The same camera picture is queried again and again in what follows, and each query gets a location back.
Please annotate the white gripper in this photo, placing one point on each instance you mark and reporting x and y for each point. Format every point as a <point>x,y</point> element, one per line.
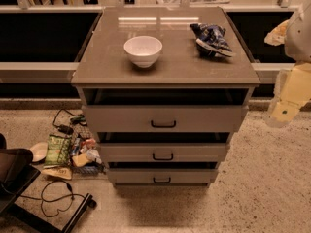
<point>299,39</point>

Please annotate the grey top drawer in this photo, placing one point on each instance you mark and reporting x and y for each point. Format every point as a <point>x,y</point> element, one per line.
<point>164,118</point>

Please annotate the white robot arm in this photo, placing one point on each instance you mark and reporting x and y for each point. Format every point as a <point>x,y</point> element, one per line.
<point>295,35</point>

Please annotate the grey drawer cabinet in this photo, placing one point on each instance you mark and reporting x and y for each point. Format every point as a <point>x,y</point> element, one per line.
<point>181,76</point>

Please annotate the grey middle drawer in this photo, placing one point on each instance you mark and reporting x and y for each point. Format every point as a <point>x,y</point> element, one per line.
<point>161,152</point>

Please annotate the blue chip bag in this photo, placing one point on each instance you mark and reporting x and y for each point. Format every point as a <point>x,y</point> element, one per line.
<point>210,39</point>

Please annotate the white bowl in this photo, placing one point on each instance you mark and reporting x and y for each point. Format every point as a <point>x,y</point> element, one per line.
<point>143,51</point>

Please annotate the blue soda can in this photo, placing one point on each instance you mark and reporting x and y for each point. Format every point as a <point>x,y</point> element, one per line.
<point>75,147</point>

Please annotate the yellow sponge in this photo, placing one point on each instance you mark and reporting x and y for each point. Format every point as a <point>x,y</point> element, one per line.
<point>80,160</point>

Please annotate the black power adapter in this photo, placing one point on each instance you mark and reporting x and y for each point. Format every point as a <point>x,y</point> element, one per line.
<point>65,129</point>

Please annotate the green chip bag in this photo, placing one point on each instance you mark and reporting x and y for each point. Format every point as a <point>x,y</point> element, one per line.
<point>57,151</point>

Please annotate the yellow snack bag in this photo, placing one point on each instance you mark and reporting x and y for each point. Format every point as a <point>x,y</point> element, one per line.
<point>59,172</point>

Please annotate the white plate on floor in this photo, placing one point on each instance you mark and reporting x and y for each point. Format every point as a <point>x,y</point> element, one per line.
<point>39,151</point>

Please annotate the black chair base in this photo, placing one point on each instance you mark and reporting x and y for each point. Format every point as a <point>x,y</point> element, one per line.
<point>17,175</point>

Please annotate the black wire floor basket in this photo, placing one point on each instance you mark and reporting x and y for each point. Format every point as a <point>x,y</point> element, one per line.
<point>88,146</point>

